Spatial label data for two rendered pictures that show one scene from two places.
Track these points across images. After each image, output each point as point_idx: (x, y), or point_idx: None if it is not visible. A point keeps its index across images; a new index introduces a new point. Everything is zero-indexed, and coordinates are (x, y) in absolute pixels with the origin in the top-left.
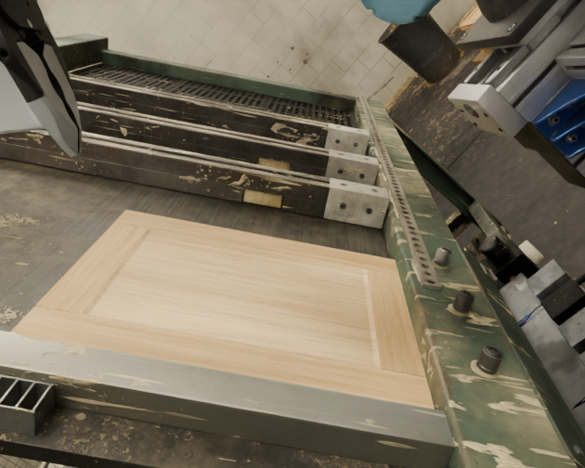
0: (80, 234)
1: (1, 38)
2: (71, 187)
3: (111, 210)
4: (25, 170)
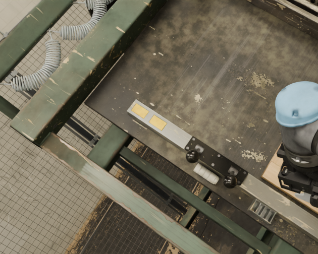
0: None
1: (316, 205)
2: (291, 46)
3: (309, 76)
4: (269, 23)
